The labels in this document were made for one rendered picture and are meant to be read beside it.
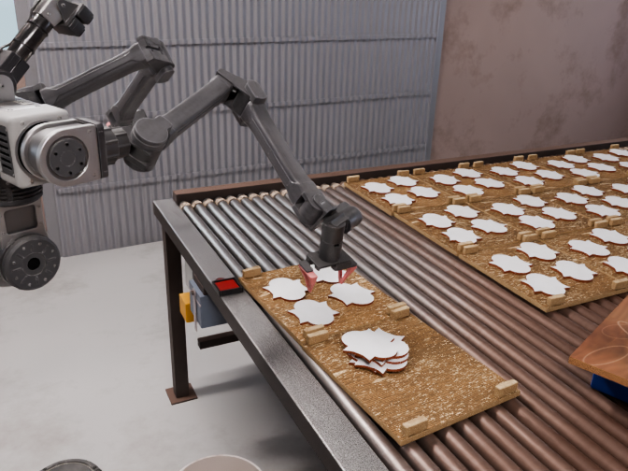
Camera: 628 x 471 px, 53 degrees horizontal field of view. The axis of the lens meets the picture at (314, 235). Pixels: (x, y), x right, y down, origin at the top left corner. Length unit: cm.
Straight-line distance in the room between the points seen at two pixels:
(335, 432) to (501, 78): 490
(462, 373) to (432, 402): 15
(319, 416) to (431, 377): 30
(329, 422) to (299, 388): 14
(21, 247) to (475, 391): 112
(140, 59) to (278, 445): 165
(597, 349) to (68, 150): 123
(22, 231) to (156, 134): 44
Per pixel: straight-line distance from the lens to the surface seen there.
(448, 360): 163
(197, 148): 450
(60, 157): 138
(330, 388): 152
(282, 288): 188
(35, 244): 168
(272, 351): 164
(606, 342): 163
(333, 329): 170
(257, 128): 169
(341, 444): 137
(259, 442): 276
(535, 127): 647
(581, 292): 209
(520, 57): 611
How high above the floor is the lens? 182
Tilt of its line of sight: 23 degrees down
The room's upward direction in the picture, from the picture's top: 2 degrees clockwise
